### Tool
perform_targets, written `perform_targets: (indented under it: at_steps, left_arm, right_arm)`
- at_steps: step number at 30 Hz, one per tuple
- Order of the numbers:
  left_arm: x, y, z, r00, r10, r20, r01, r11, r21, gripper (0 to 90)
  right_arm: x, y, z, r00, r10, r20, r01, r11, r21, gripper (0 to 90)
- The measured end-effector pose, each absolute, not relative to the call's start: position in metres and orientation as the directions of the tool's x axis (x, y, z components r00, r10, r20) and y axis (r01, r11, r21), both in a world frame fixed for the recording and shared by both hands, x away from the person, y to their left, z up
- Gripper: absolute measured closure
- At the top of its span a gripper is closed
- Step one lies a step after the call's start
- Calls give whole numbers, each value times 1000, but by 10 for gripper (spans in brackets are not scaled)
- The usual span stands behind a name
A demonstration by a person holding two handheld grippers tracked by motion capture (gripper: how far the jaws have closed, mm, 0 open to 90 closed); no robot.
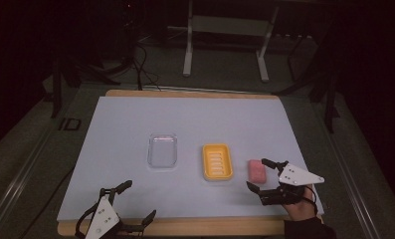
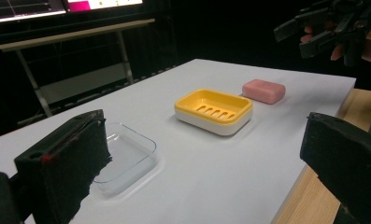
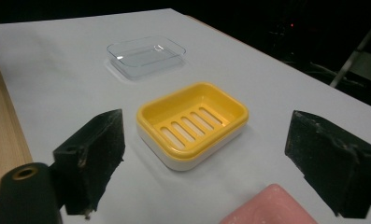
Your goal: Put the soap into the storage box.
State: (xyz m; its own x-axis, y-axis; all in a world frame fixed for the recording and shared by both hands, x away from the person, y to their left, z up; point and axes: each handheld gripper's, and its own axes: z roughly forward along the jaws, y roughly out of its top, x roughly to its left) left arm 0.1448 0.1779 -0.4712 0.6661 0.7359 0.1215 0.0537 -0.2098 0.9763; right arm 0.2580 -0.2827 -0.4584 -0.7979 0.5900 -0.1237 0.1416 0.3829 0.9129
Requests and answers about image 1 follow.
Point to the yellow soap dish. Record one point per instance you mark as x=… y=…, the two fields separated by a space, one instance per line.
x=217 y=162

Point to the pink soap bar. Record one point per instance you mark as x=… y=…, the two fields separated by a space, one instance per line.
x=257 y=171

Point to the light blue table mat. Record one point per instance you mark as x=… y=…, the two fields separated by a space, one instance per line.
x=185 y=116

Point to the white metal stand frame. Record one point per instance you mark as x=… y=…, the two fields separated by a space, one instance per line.
x=230 y=26

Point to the metal floor rail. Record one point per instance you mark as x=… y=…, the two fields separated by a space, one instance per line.
x=17 y=184
x=354 y=186

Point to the person's right hand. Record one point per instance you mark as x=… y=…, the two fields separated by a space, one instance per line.
x=301 y=207

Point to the black stand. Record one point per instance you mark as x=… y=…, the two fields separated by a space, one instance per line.
x=55 y=99
x=329 y=109

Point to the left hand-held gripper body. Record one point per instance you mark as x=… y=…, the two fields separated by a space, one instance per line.
x=102 y=215

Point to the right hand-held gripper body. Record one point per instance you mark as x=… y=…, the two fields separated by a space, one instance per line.
x=296 y=177

